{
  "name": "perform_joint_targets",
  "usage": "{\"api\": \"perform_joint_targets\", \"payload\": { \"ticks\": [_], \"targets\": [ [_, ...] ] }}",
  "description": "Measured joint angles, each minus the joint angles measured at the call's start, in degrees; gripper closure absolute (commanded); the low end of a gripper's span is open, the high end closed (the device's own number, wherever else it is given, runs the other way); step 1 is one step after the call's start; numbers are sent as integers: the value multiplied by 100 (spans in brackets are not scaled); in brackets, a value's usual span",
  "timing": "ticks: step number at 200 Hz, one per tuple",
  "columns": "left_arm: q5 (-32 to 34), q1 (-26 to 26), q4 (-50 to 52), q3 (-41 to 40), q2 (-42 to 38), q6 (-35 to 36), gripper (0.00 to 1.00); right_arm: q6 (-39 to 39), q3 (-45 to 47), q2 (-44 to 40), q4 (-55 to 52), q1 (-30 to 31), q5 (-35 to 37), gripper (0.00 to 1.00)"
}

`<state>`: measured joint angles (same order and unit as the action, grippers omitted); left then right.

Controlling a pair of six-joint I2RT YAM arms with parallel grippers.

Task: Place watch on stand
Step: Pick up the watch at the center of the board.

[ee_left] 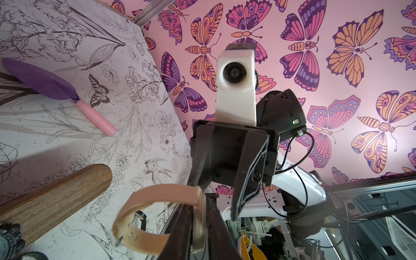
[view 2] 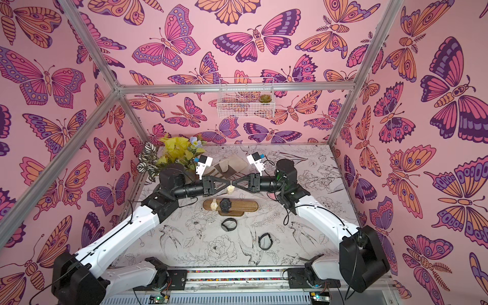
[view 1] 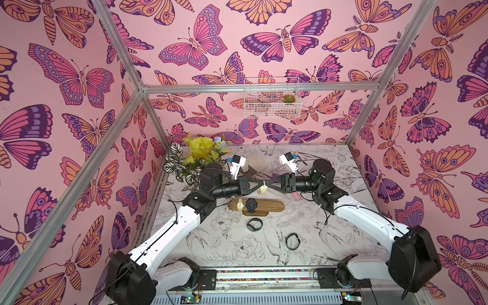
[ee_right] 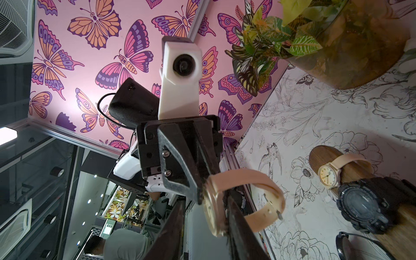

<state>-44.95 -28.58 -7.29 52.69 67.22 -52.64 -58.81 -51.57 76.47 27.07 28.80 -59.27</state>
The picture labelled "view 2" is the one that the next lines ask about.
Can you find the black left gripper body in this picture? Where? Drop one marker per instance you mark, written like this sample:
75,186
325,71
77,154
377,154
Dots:
204,182

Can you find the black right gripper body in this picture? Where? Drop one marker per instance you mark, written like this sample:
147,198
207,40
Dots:
254,182

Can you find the black chunky sport watch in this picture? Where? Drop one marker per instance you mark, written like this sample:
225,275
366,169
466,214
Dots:
225,205

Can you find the black round watch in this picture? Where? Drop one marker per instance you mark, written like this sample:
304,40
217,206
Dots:
229,224

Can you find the cream strap watch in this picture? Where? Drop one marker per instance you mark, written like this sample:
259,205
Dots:
214,205

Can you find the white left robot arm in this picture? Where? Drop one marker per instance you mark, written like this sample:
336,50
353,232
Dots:
81,278

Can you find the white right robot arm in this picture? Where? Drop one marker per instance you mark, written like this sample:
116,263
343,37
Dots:
361,260

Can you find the wooden watch stand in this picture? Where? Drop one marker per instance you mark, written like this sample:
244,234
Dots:
238,208

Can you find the thin black watch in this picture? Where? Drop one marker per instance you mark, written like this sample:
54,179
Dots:
265,242

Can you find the cream grey gardening glove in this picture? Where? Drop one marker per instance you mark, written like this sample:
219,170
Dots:
230,166

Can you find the potted plant yellow leaves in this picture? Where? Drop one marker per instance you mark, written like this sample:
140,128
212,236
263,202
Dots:
170,150

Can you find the small green succulent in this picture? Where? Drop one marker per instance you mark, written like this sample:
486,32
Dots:
265,99

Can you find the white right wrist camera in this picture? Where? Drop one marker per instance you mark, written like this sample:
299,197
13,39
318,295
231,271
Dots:
256,159

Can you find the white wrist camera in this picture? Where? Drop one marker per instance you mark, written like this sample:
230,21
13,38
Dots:
202,163
256,159

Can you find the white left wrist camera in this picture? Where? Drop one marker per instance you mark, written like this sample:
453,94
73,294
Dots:
202,163

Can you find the white wire wall basket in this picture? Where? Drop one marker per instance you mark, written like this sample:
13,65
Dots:
239,97

